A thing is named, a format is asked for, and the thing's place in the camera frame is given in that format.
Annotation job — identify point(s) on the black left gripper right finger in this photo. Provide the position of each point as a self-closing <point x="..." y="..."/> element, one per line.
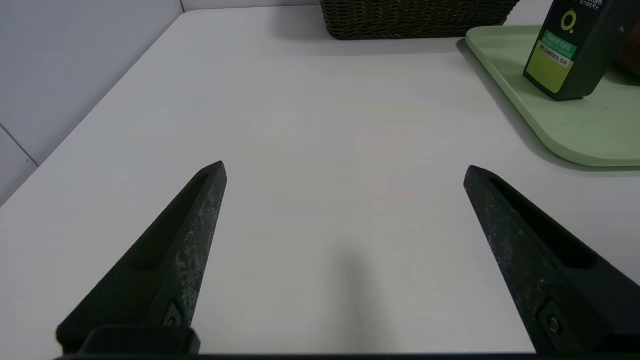
<point x="540" y="270"/>

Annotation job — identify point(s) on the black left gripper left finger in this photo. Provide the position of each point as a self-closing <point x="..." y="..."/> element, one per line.
<point x="170" y="260"/>

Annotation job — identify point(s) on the dark brown wicker basket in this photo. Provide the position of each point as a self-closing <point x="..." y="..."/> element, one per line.
<point x="415" y="17"/>

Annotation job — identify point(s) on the light green plastic tray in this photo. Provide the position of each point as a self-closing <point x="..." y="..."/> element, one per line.
<point x="580" y="125"/>

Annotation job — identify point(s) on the rolled brown towel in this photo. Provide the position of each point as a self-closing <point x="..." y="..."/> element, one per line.
<point x="631" y="57"/>

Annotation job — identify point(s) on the dark grey handheld camera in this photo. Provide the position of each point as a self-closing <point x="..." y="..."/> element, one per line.
<point x="575" y="50"/>

